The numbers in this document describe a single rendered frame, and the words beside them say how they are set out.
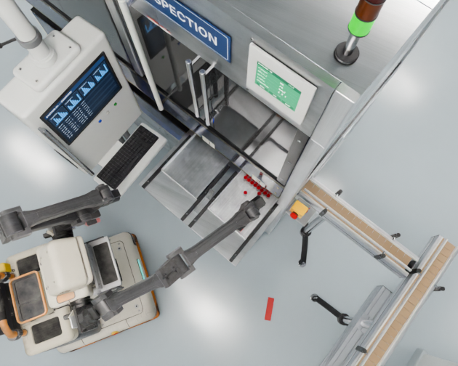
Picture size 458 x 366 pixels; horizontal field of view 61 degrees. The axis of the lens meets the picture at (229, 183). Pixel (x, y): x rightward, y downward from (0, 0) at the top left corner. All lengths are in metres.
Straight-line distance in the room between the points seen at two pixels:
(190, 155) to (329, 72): 1.32
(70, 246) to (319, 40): 1.24
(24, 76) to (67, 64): 0.17
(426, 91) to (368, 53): 2.71
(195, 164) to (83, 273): 0.86
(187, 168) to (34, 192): 1.57
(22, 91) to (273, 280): 2.05
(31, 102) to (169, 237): 1.62
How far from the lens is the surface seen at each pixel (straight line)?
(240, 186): 2.14
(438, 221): 3.39
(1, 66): 4.02
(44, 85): 1.75
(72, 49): 1.78
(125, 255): 2.76
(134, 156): 2.31
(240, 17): 1.09
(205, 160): 2.19
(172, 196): 2.15
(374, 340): 2.14
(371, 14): 0.92
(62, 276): 1.69
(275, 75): 1.09
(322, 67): 1.02
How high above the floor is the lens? 2.94
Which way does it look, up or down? 74 degrees down
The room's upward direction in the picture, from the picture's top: straight up
